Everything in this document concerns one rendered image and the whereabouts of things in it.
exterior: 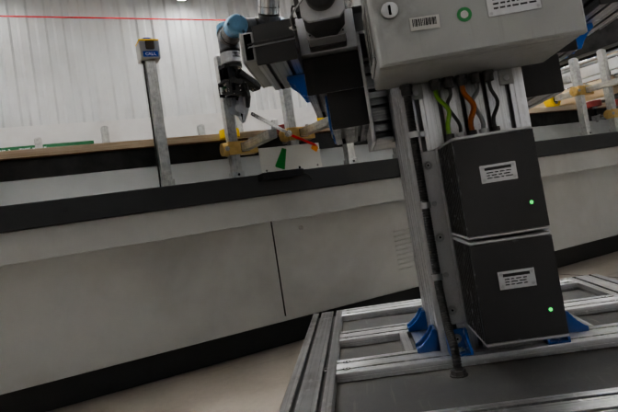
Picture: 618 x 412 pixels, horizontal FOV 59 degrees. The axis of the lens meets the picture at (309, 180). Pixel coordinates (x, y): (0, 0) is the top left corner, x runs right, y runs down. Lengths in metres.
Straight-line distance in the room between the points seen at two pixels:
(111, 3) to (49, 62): 1.42
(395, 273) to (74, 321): 1.38
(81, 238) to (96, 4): 8.14
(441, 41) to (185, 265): 1.51
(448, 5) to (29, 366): 1.76
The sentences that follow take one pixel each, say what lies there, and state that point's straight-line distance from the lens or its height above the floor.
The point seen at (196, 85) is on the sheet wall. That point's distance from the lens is 9.68.
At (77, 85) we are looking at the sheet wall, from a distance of 9.42.
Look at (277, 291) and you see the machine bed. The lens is 2.32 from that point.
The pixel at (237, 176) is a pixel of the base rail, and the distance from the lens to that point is 2.03.
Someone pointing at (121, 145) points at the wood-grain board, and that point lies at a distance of 2.14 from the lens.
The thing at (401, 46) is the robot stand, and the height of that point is 0.79.
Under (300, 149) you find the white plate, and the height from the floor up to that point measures 0.78.
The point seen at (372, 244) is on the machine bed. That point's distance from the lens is 2.53.
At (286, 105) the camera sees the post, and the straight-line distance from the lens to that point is 2.16.
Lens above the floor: 0.55
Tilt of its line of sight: 3 degrees up
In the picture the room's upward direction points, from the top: 9 degrees counter-clockwise
